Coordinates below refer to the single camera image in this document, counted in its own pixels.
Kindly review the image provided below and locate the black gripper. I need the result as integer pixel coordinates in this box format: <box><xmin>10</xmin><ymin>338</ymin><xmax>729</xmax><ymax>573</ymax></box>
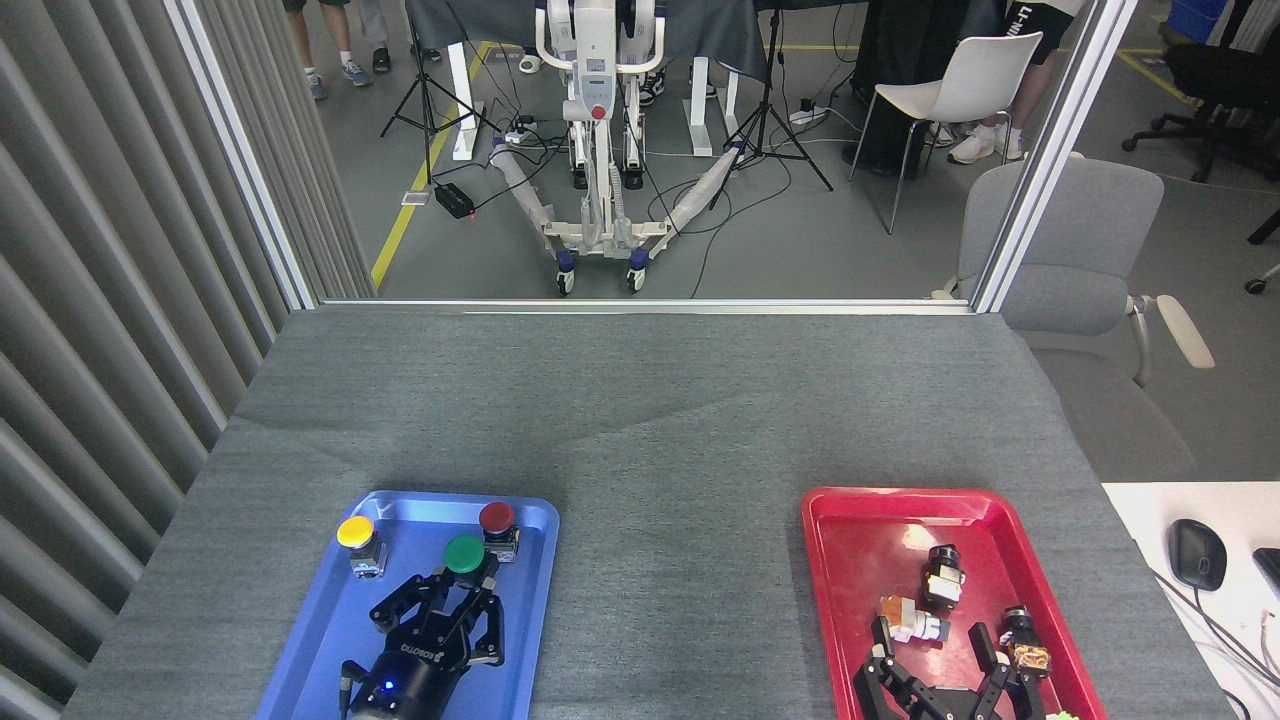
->
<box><xmin>853</xmin><ymin>617</ymin><xmax>1047</xmax><ymax>720</ymax></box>
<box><xmin>348</xmin><ymin>568</ymin><xmax>507</xmax><ymax>720</ymax></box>

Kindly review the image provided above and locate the green push button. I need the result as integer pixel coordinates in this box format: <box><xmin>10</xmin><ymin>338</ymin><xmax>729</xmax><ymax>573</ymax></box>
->
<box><xmin>443</xmin><ymin>533</ymin><xmax>499</xmax><ymax>591</ymax></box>

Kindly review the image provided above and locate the red push button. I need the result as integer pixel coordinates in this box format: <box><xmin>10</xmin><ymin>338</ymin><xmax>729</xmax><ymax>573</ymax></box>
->
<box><xmin>478</xmin><ymin>501</ymin><xmax>521</xmax><ymax>563</ymax></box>

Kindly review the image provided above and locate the yellow push button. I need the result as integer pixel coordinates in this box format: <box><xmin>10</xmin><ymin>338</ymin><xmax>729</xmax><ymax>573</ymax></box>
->
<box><xmin>335</xmin><ymin>515</ymin><xmax>388</xmax><ymax>581</ymax></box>

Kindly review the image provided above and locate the blue plastic tray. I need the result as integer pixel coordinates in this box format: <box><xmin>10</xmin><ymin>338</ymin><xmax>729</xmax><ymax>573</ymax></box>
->
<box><xmin>255</xmin><ymin>489</ymin><xmax>561</xmax><ymax>720</ymax></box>

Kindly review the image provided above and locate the red plastic tray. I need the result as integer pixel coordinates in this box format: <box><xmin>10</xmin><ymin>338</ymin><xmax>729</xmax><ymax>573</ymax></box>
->
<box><xmin>800</xmin><ymin>486</ymin><xmax>1109</xmax><ymax>720</ymax></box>

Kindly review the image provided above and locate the white side table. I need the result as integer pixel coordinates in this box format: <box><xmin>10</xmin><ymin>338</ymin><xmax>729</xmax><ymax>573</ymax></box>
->
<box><xmin>1100</xmin><ymin>482</ymin><xmax>1280</xmax><ymax>720</ymax></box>

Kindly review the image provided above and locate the grey felt table cover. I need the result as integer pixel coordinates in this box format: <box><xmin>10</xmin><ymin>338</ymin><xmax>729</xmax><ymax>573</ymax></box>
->
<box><xmin>60</xmin><ymin>305</ymin><xmax>1236</xmax><ymax>720</ymax></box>

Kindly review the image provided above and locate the black computer mouse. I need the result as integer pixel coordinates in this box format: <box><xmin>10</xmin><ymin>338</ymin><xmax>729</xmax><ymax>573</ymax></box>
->
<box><xmin>1168</xmin><ymin>518</ymin><xmax>1229</xmax><ymax>593</ymax></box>

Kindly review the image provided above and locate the grey office chair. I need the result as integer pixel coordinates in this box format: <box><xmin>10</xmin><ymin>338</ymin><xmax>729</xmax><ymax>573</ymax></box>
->
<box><xmin>930</xmin><ymin>152</ymin><xmax>1216</xmax><ymax>481</ymax></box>

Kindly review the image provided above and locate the black tripod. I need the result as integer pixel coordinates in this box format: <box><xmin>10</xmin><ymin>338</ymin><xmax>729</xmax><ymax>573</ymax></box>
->
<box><xmin>708</xmin><ymin>0</ymin><xmax>834</xmax><ymax>211</ymax></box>
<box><xmin>379</xmin><ymin>0</ymin><xmax>501</xmax><ymax>191</ymax></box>

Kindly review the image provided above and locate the black chair base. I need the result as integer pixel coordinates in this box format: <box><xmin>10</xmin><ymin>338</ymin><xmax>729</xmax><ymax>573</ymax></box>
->
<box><xmin>1245</xmin><ymin>208</ymin><xmax>1280</xmax><ymax>296</ymax></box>

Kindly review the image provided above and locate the person with black shoes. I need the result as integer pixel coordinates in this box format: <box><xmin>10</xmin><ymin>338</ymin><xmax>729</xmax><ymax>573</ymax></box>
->
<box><xmin>360</xmin><ymin>0</ymin><xmax>443</xmax><ymax>73</ymax></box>

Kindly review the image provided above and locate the white wheeled stand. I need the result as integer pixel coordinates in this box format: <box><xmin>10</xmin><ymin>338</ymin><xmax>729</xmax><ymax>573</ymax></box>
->
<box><xmin>488</xmin><ymin>0</ymin><xmax>746</xmax><ymax>297</ymax></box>

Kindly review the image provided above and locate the person behind white stand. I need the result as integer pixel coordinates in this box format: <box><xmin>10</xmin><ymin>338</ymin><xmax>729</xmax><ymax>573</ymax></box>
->
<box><xmin>638</xmin><ymin>60</ymin><xmax>719</xmax><ymax>107</ymax></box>

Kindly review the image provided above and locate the person with blue shoes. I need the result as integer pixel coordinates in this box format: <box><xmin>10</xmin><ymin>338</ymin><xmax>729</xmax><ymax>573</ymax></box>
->
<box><xmin>283</xmin><ymin>0</ymin><xmax>371</xmax><ymax>101</ymax></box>

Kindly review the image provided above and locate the white plastic chair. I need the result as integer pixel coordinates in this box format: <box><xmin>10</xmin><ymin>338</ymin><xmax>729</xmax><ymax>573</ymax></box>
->
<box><xmin>848</xmin><ymin>31</ymin><xmax>1044</xmax><ymax>237</ymax></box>

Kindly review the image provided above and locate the table with black cloth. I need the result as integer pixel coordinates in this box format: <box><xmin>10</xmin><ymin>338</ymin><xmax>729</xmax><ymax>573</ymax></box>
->
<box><xmin>405</xmin><ymin>0</ymin><xmax>771</xmax><ymax>161</ymax></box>

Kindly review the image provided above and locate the person with white shoes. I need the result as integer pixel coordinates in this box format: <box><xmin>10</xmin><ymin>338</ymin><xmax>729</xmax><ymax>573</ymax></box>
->
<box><xmin>925</xmin><ymin>0</ymin><xmax>1086</xmax><ymax>166</ymax></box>

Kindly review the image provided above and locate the black office chair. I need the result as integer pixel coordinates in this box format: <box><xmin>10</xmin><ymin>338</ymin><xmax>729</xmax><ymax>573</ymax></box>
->
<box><xmin>1122</xmin><ymin>0</ymin><xmax>1280</xmax><ymax>184</ymax></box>

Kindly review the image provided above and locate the blue storage bin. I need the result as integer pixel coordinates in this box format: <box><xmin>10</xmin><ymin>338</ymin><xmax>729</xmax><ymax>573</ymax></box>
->
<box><xmin>1168</xmin><ymin>0</ymin><xmax>1236</xmax><ymax>46</ymax></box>

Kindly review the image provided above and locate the white and orange switch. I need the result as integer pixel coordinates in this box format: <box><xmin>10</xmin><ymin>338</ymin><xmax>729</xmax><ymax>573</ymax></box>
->
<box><xmin>878</xmin><ymin>596</ymin><xmax>951</xmax><ymax>646</ymax></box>

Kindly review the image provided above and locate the black switch with orange base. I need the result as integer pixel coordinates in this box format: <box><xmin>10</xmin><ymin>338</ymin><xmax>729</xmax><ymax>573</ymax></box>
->
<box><xmin>1003</xmin><ymin>604</ymin><xmax>1053</xmax><ymax>682</ymax></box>

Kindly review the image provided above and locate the black and white switch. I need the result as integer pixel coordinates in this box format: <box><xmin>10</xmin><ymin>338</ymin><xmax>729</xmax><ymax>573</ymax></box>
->
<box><xmin>920</xmin><ymin>544</ymin><xmax>968</xmax><ymax>613</ymax></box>

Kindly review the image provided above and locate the black mouse cable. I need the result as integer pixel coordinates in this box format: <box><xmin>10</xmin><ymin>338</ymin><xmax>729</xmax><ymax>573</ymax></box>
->
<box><xmin>1150</xmin><ymin>570</ymin><xmax>1280</xmax><ymax>720</ymax></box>

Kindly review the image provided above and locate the silver frame rail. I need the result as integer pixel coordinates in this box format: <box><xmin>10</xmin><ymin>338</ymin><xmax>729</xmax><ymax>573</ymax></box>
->
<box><xmin>320</xmin><ymin>298</ymin><xmax>976</xmax><ymax>316</ymax></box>

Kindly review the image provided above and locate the silver frame post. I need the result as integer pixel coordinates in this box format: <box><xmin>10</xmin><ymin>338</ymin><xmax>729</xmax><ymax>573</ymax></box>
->
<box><xmin>970</xmin><ymin>0</ymin><xmax>1141</xmax><ymax>313</ymax></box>
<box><xmin>165</xmin><ymin>0</ymin><xmax>321</xmax><ymax>311</ymax></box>

